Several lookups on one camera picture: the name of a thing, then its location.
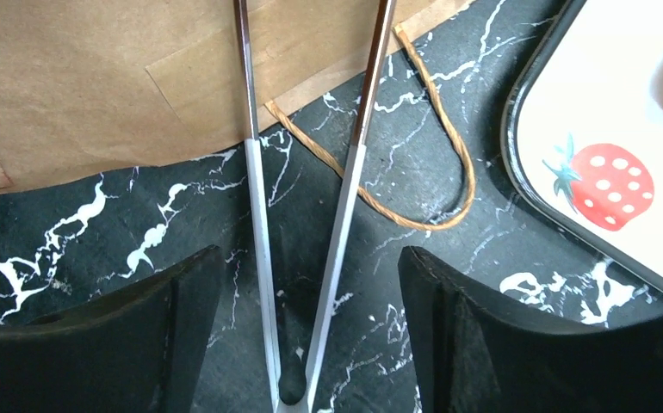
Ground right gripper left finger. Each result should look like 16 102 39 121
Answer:
0 245 226 412

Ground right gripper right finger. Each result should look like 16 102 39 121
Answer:
398 246 663 412

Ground metal tongs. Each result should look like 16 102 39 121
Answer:
234 1 396 412

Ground red brown paper bag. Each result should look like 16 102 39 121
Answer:
0 0 478 233

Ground strawberry print tray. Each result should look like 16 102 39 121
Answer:
501 1 663 293

